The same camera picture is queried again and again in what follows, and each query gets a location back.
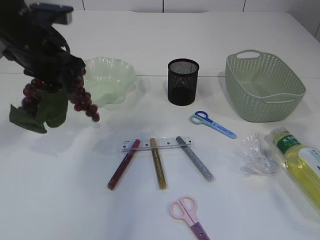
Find green woven plastic basket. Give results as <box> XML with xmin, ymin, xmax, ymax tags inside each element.
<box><xmin>225</xmin><ymin>51</ymin><xmax>306</xmax><ymax>123</ymax></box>

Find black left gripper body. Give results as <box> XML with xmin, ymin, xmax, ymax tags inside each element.
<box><xmin>0</xmin><ymin>4</ymin><xmax>86</xmax><ymax>83</ymax></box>

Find yellow tea bottle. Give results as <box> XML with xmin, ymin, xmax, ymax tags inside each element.
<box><xmin>265</xmin><ymin>127</ymin><xmax>320</xmax><ymax>211</ymax></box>

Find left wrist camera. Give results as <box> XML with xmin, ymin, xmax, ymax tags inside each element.
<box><xmin>29</xmin><ymin>2</ymin><xmax>74</xmax><ymax>25</ymax></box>

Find silver glitter pen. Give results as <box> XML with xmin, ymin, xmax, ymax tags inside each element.
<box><xmin>176</xmin><ymin>136</ymin><xmax>215</xmax><ymax>183</ymax></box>

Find pale green wavy glass plate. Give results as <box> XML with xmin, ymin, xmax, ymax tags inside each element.
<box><xmin>83</xmin><ymin>56</ymin><xmax>137</xmax><ymax>108</ymax></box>

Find black mesh pen holder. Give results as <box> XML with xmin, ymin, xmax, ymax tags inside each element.
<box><xmin>167</xmin><ymin>58</ymin><xmax>200</xmax><ymax>106</ymax></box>

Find clear plastic sheet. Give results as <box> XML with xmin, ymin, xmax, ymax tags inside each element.
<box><xmin>234</xmin><ymin>133</ymin><xmax>279</xmax><ymax>177</ymax></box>

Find clear plastic ruler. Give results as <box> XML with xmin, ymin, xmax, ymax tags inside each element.
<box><xmin>119</xmin><ymin>136</ymin><xmax>193</xmax><ymax>153</ymax></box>

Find red glitter pen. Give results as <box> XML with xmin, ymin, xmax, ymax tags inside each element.
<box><xmin>107</xmin><ymin>139</ymin><xmax>141</xmax><ymax>190</ymax></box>

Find red grape bunch with leaves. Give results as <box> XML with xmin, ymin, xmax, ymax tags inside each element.
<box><xmin>9</xmin><ymin>72</ymin><xmax>100</xmax><ymax>134</ymax></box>

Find gold glitter pen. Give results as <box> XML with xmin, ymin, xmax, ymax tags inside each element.
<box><xmin>150</xmin><ymin>138</ymin><xmax>167</xmax><ymax>190</ymax></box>

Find pink scissors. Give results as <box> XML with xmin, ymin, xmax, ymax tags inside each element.
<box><xmin>168</xmin><ymin>195</ymin><xmax>210</xmax><ymax>240</ymax></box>

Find blue scissors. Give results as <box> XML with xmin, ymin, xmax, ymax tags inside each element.
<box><xmin>190</xmin><ymin>110</ymin><xmax>237</xmax><ymax>139</ymax></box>

